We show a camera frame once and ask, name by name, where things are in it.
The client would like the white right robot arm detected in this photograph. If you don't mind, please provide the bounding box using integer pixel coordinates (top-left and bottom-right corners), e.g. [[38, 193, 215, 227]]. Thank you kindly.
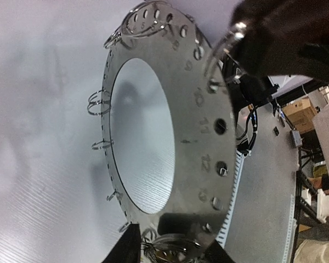
[[230, 1, 329, 83]]

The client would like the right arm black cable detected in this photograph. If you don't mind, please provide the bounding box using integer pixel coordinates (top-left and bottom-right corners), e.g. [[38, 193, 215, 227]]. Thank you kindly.
[[235, 104, 261, 157]]

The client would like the white slotted cable duct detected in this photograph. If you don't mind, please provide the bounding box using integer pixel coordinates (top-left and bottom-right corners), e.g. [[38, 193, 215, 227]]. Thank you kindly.
[[217, 146, 298, 262]]

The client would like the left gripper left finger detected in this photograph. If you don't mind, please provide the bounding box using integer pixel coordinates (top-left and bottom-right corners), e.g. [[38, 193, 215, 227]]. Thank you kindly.
[[102, 224, 141, 263]]

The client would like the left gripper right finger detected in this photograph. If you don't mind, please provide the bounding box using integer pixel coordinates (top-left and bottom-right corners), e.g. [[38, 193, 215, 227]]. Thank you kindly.
[[198, 240, 235, 263]]

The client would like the round metal keyring disc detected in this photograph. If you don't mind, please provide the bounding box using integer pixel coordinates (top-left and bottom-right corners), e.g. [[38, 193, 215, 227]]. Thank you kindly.
[[87, 1, 236, 262]]

